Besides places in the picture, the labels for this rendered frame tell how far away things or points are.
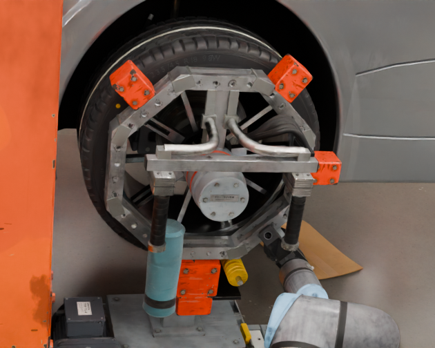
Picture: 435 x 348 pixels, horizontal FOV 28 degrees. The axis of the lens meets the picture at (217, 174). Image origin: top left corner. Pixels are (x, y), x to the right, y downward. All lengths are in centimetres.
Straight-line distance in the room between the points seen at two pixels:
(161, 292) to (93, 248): 124
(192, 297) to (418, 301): 130
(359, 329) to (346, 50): 95
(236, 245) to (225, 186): 32
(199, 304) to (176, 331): 24
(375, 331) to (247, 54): 86
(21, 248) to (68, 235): 171
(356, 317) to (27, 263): 70
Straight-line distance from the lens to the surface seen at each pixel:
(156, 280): 226
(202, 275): 242
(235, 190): 214
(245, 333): 283
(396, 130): 256
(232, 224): 247
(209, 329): 274
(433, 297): 358
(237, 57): 224
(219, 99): 219
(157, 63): 221
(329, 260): 362
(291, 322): 169
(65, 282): 330
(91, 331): 242
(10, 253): 188
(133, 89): 213
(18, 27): 167
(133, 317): 275
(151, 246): 209
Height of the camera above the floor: 186
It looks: 26 degrees down
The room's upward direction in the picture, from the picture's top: 8 degrees clockwise
